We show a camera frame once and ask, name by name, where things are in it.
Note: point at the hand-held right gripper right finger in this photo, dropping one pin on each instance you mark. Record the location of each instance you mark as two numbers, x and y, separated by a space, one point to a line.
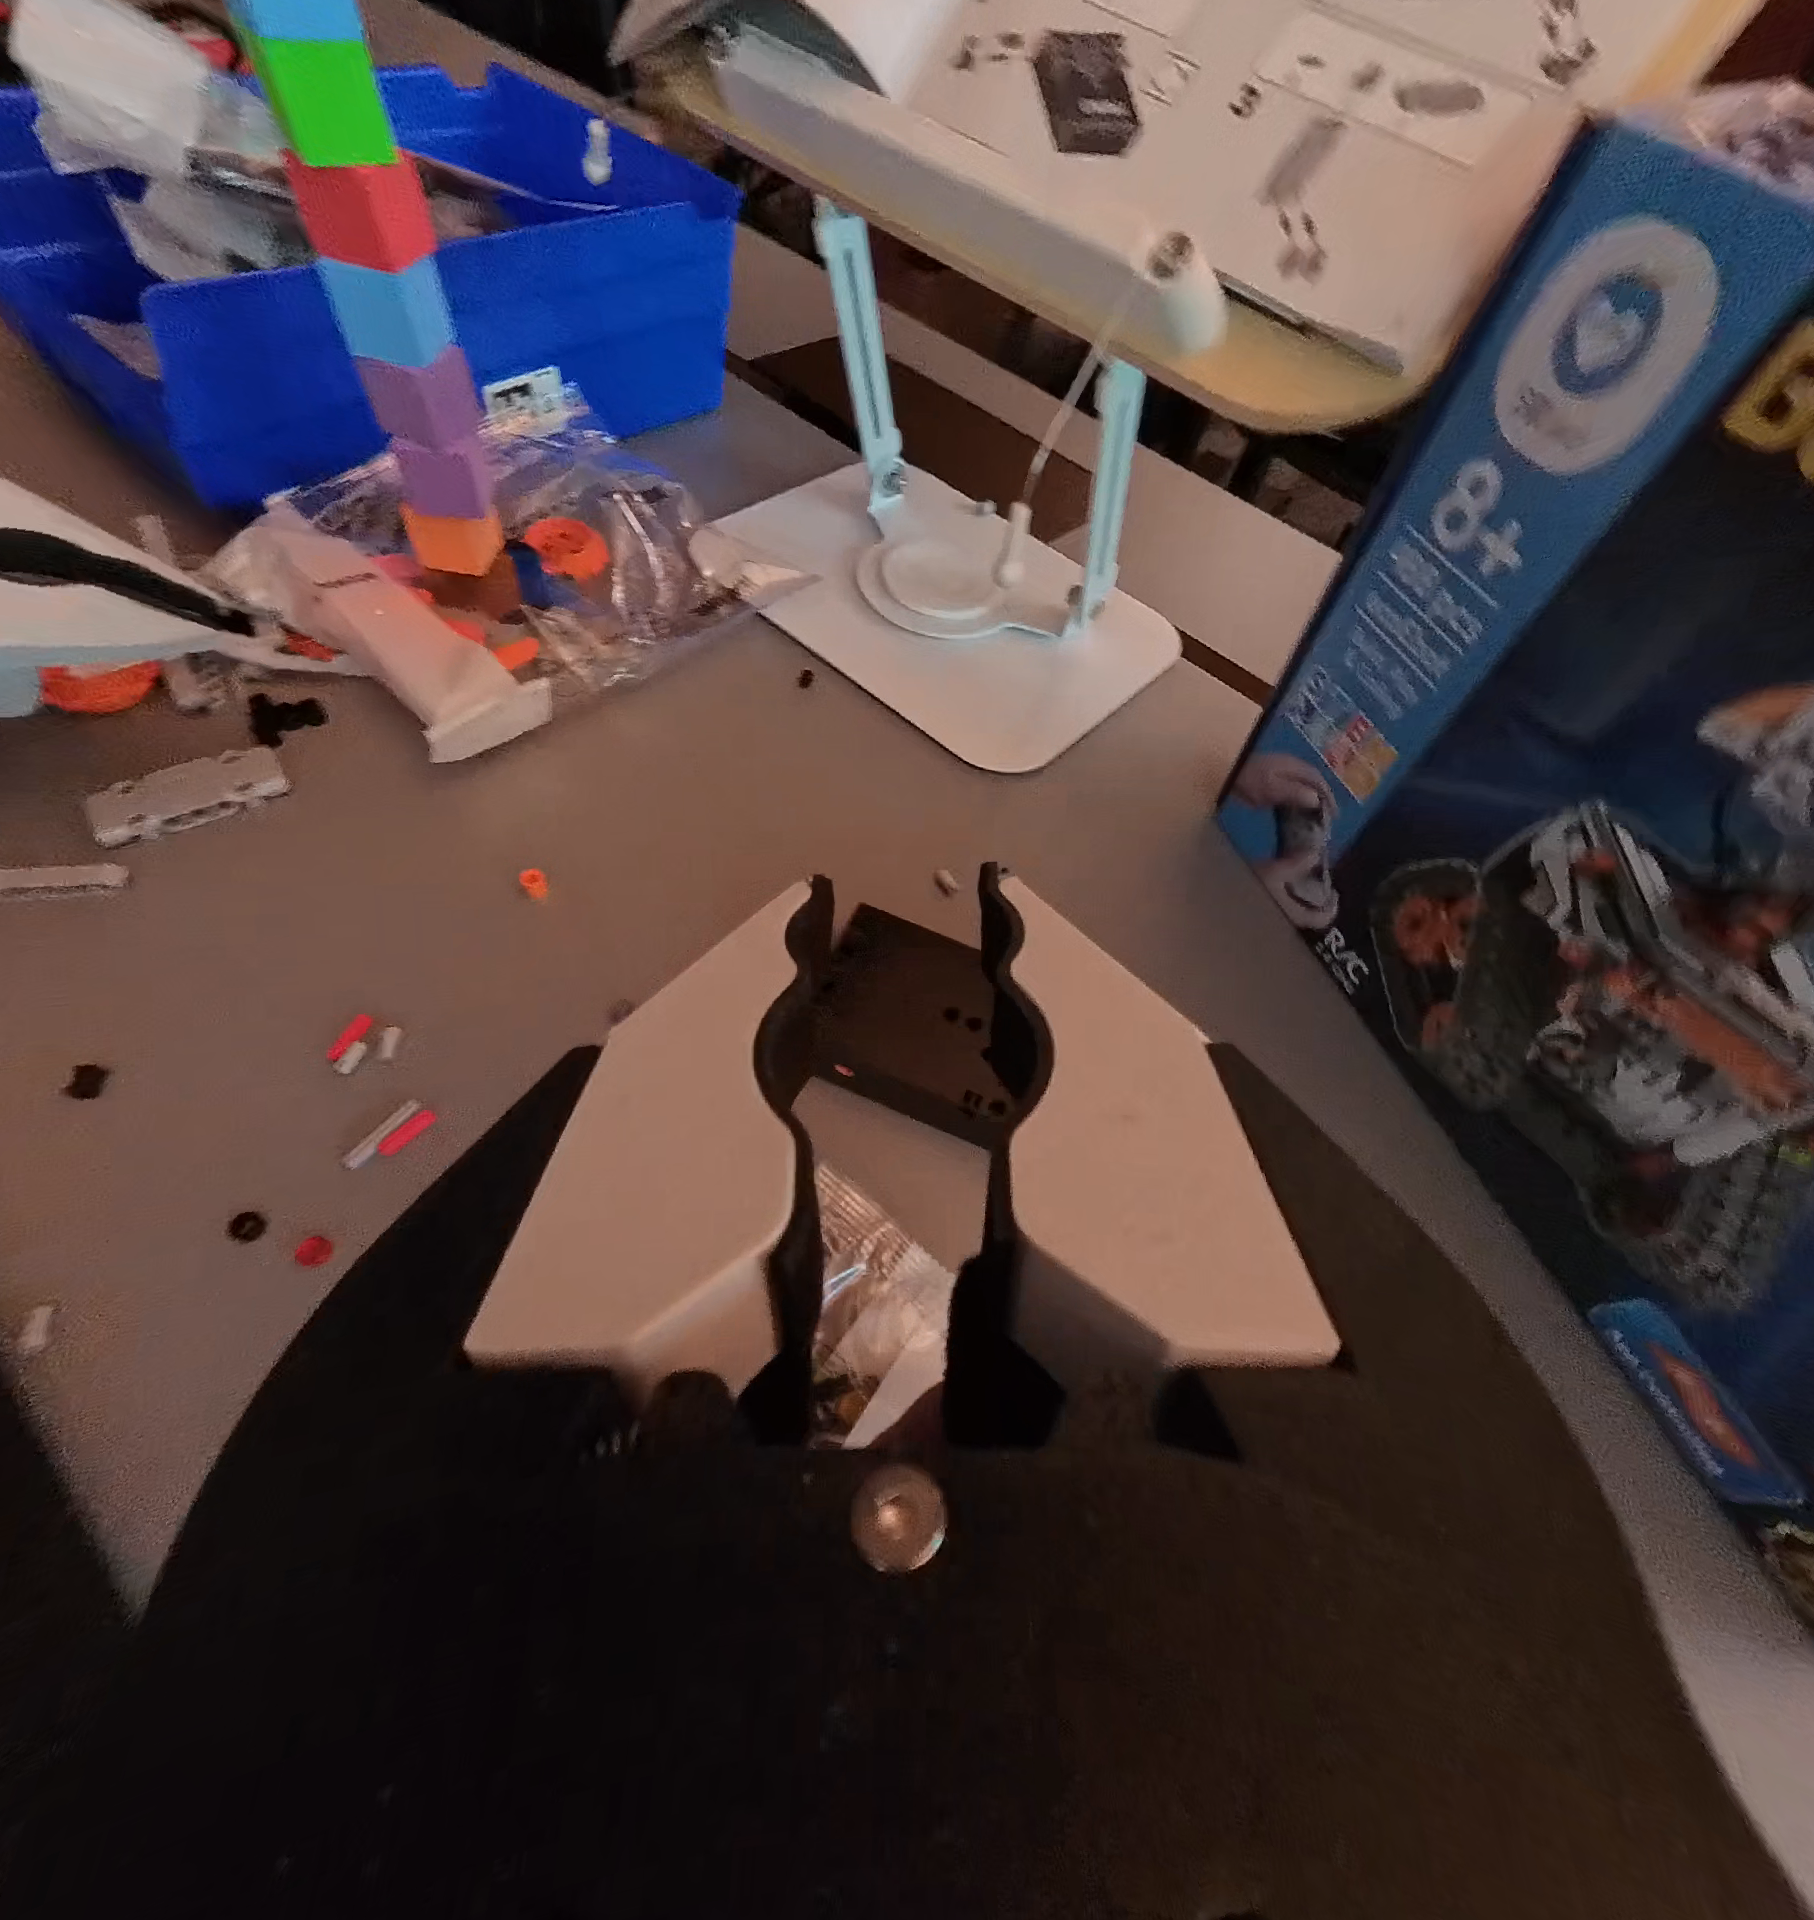
1162 1199

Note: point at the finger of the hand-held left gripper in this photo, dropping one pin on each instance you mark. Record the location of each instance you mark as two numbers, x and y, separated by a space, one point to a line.
39 630
39 519

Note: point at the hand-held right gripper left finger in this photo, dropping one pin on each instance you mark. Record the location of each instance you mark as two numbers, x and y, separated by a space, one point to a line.
639 1199

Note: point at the purple foam cube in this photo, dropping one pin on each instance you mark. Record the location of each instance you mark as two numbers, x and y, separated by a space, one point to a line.
420 398
448 477

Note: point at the blue foam cube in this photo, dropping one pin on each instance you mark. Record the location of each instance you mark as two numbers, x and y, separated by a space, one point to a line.
386 311
300 16

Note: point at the orange foam cube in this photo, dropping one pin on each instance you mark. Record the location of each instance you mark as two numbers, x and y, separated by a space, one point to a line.
450 539

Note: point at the red foam cube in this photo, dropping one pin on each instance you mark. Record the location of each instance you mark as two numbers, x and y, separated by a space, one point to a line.
360 209

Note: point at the green foam cube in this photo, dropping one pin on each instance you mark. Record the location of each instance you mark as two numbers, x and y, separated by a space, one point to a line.
323 98

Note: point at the red short pin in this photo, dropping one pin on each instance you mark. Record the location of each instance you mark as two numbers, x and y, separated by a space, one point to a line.
411 1128
349 1033

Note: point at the clear bag of building parts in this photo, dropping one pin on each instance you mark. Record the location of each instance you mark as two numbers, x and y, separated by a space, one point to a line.
861 1290

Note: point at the small black bush cluster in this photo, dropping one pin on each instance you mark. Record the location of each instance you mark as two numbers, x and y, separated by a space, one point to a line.
285 716

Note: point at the grey axle rod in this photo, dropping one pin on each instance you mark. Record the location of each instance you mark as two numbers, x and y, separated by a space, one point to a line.
380 1135

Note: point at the black perforated building plate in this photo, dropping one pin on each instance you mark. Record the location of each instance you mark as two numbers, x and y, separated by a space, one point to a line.
923 1034

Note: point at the clear printed plastic bag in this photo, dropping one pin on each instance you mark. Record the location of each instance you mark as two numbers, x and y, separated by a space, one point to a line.
384 615

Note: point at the blue plastic bin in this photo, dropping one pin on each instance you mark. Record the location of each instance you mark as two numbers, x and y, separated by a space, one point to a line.
397 345

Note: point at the clear bag of grey parts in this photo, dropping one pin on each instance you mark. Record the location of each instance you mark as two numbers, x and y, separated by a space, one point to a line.
111 75

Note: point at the small black connector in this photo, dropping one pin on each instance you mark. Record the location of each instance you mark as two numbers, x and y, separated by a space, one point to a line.
86 1080

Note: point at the blue toy robot box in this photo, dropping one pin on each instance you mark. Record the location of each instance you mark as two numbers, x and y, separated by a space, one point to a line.
1448 601

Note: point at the white instruction booklet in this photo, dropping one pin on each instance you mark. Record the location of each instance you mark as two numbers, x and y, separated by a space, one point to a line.
1296 90

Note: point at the purple crinkled bag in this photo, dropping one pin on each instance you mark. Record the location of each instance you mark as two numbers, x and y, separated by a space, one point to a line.
1791 152

